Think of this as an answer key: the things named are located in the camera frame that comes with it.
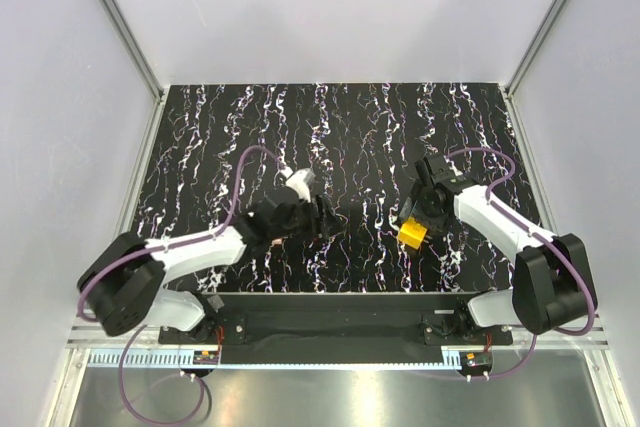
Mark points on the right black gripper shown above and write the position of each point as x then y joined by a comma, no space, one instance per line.
417,195

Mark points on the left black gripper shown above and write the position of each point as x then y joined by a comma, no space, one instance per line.
326,224

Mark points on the yellow socket cube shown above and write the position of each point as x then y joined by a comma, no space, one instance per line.
412,233

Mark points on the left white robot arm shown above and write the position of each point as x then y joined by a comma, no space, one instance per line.
126,287

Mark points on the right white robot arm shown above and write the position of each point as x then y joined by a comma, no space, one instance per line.
552,287

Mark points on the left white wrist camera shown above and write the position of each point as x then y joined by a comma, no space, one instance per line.
300,181

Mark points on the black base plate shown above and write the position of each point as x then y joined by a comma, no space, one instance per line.
303,329

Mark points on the slotted cable duct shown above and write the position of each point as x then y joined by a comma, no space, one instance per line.
153,358

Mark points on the right aluminium frame post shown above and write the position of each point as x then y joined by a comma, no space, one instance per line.
550,18

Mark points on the aluminium frame post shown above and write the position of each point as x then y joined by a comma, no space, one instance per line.
550,18
132,48

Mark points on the left aluminium frame post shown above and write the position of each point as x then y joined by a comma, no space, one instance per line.
132,48

